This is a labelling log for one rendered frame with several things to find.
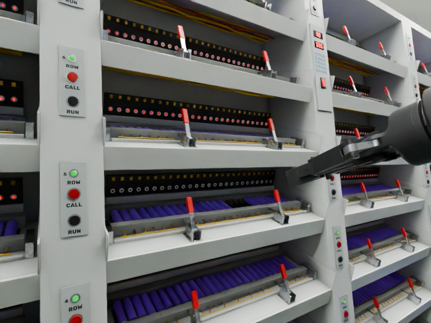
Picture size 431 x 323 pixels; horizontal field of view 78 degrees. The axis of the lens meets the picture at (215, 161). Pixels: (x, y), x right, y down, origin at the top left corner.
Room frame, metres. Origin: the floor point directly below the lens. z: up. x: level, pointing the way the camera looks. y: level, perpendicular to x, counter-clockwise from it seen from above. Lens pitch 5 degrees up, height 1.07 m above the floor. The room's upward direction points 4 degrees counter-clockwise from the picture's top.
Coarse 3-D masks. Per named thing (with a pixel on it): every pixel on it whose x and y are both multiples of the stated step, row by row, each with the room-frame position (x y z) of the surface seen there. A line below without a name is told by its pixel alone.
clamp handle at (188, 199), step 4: (188, 200) 0.58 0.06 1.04; (188, 204) 0.58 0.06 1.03; (192, 204) 0.59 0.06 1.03; (188, 208) 0.58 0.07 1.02; (192, 208) 0.58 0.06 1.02; (188, 212) 0.58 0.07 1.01; (192, 212) 0.58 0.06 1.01; (192, 216) 0.58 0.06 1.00; (192, 220) 0.58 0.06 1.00; (192, 224) 0.58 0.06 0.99; (192, 228) 0.57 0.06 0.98
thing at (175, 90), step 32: (32, 0) 0.57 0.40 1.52; (256, 0) 0.95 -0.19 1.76; (192, 32) 0.80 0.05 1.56; (224, 32) 0.87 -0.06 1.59; (0, 64) 0.54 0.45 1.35; (32, 64) 0.57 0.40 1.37; (32, 96) 0.57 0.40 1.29; (160, 96) 0.74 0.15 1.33; (192, 96) 0.79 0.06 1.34; (224, 96) 0.86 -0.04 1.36; (256, 96) 0.93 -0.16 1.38; (32, 192) 0.57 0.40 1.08; (0, 320) 0.55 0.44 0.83; (32, 320) 0.57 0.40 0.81
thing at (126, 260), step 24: (192, 192) 0.75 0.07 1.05; (216, 192) 0.79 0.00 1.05; (240, 192) 0.84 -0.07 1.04; (288, 192) 0.90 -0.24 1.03; (264, 216) 0.75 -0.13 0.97; (312, 216) 0.80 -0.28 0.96; (144, 240) 0.55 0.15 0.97; (168, 240) 0.56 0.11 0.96; (216, 240) 0.59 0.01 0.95; (240, 240) 0.63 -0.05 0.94; (264, 240) 0.67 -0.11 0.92; (288, 240) 0.73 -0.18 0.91; (120, 264) 0.48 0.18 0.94; (144, 264) 0.51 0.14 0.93; (168, 264) 0.54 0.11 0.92
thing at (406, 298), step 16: (400, 272) 1.28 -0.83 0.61; (416, 272) 1.22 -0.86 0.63; (368, 288) 1.11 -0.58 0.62; (384, 288) 1.12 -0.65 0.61; (400, 288) 1.13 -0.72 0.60; (416, 288) 1.19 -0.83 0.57; (368, 304) 1.01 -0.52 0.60; (384, 304) 1.06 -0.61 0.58; (400, 304) 1.07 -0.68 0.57; (416, 304) 1.09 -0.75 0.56; (368, 320) 0.96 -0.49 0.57; (384, 320) 0.95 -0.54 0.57; (400, 320) 0.99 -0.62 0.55
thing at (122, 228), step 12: (264, 204) 0.77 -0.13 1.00; (276, 204) 0.78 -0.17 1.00; (288, 204) 0.80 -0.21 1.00; (300, 204) 0.83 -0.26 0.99; (168, 216) 0.61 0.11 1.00; (180, 216) 0.62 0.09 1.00; (204, 216) 0.65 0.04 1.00; (216, 216) 0.67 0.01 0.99; (228, 216) 0.69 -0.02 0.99; (240, 216) 0.71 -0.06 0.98; (120, 228) 0.54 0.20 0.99; (132, 228) 0.56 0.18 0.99; (144, 228) 0.57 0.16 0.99; (156, 228) 0.59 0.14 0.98; (168, 228) 0.60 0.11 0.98
